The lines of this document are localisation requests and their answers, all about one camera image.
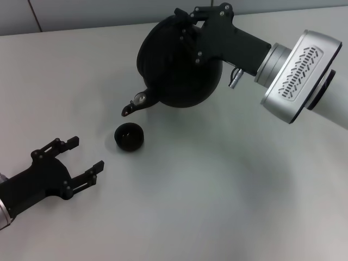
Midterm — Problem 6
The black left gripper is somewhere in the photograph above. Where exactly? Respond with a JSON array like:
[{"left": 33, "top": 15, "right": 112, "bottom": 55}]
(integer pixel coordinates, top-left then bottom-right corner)
[{"left": 0, "top": 135, "right": 105, "bottom": 219}]

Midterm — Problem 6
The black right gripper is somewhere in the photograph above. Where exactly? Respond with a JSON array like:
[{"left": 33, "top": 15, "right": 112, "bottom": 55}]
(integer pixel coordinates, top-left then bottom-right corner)
[{"left": 175, "top": 2, "right": 273, "bottom": 77}]

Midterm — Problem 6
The black round teapot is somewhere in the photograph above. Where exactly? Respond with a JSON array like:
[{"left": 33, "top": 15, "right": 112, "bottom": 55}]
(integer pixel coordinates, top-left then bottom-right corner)
[{"left": 121, "top": 14, "right": 225, "bottom": 118}]

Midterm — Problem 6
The small black teacup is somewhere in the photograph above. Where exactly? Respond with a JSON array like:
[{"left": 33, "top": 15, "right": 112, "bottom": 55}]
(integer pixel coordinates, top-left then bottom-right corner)
[{"left": 113, "top": 122, "right": 146, "bottom": 152}]

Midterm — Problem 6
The right wrist metal cable connector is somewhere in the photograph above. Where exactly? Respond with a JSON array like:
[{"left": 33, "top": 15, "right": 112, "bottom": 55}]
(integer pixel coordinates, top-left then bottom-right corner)
[{"left": 227, "top": 66, "right": 245, "bottom": 89}]

